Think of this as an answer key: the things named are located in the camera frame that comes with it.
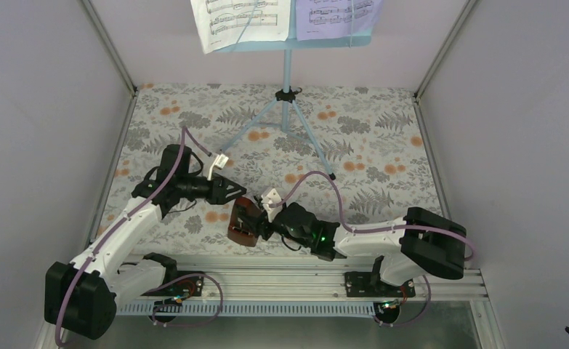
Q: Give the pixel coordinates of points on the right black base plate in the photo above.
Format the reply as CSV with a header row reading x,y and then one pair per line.
x,y
367,284

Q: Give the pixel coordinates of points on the lavender sheet music page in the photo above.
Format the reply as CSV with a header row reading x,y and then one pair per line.
x,y
335,19

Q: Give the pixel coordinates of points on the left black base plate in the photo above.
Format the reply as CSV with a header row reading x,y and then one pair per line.
x,y
185,286

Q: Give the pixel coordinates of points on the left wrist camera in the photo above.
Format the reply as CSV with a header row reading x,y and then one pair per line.
x,y
218,162

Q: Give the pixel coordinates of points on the brown wooden metronome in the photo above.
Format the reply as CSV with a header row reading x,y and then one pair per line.
x,y
245,222

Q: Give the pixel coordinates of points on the perforated cable tray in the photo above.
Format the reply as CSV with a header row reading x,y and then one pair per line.
x,y
339,308

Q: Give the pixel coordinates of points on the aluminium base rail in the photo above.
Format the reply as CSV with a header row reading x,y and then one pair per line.
x,y
306,278

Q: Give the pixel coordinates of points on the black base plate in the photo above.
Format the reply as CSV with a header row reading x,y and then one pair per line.
x,y
185,286
367,284

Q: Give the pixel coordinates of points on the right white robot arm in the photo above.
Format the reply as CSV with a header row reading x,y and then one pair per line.
x,y
417,244

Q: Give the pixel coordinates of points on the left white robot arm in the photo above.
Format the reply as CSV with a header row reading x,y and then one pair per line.
x,y
83,295

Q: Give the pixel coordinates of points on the floral patterned table mat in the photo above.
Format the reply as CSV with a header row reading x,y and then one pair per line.
x,y
370,137

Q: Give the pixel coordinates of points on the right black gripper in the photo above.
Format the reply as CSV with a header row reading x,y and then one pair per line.
x,y
265,225

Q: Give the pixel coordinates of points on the light blue music stand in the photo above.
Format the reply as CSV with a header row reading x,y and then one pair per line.
x,y
283,111

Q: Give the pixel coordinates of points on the white sheet music page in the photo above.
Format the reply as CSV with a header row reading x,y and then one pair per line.
x,y
223,23

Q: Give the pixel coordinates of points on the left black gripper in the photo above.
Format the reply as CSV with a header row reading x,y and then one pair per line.
x,y
215,188

